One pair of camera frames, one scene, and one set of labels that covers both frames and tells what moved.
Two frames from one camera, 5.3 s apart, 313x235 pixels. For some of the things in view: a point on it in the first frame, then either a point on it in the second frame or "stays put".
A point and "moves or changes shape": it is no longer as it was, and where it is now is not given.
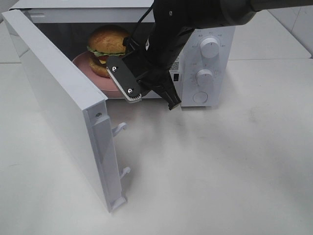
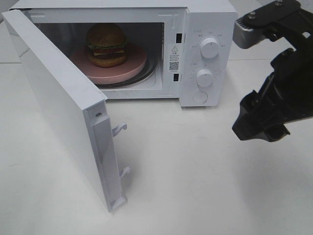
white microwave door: x=80 y=112 stays put
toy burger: x=104 y=42 moves or changes shape
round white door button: x=200 y=97 stays put
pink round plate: x=107 y=85 to x=136 y=62
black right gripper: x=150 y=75 to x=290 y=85
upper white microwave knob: x=209 y=47 stays put
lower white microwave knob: x=205 y=78 stays put
